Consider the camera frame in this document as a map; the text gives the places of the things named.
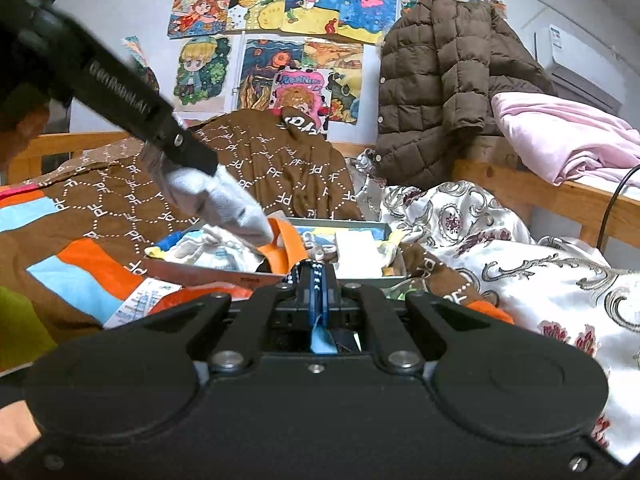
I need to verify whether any blond character wall drawing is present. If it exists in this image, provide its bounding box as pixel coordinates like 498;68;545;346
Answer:
172;35;234;114

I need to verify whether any orange haired girl drawing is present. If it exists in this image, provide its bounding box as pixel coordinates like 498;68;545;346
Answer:
166;0;234;42

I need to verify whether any black cable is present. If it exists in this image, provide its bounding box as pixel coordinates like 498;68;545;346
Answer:
595;162;640;252

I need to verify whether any blue sea beach drawing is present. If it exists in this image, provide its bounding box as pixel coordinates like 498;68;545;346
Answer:
282;0;347;37

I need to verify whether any white floral satin quilt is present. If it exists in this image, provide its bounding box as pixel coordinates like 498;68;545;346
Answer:
350;147;640;467

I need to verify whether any white air conditioner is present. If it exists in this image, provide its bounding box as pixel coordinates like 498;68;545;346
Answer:
532;24;627;117

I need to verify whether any pink cloth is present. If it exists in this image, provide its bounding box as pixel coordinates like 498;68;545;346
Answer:
490;91;640;187

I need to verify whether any yellow cartoon print cloth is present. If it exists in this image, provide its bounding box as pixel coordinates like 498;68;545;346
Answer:
380;232;409;277

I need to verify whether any white printed wrapper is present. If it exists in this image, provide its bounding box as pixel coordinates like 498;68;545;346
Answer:
102;280;184;332

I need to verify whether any brown puffer jacket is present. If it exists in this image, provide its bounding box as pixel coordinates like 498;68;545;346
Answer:
374;0;559;192

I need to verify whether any orange cloth strip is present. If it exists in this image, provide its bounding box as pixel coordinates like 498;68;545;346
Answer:
257;217;307;287

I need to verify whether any orange fish wall drawing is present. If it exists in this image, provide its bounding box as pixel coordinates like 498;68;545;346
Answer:
237;37;307;112

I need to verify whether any cow wall drawing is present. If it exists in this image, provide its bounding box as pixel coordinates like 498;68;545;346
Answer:
325;70;362;127

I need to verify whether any grey storage box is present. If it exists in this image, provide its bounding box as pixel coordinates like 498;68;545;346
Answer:
144;217;407;292

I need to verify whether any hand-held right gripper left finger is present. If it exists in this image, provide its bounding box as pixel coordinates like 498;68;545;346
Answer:
142;260;318;376

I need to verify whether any light blue cloth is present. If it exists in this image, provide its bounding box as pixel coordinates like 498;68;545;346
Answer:
310;322;338;357

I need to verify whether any yellow pineapple wall drawing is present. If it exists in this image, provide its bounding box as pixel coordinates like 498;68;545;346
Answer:
227;0;292;34

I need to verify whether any orange landscape wall drawing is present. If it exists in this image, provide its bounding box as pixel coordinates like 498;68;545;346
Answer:
302;37;366;72

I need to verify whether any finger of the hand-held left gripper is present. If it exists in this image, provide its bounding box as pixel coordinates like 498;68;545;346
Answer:
149;129;220;176

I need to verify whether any colourful striped quilt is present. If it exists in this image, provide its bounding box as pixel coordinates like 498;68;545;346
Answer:
0;180;517;456

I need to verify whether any white printed sock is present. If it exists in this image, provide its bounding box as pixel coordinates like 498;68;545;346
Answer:
165;240;262;274

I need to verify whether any brown patterned blanket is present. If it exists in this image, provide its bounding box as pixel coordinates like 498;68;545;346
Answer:
0;107;503;332

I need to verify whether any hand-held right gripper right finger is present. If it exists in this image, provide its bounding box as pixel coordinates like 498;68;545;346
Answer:
316;261;502;375

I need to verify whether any torn wall drawing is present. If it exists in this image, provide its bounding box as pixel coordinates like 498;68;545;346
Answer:
120;35;162;94

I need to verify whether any pink jellyfish wall drawing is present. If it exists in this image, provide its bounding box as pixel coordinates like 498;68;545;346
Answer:
340;0;400;46

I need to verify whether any pink title girl drawing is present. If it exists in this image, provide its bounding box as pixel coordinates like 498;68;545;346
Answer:
270;67;334;139

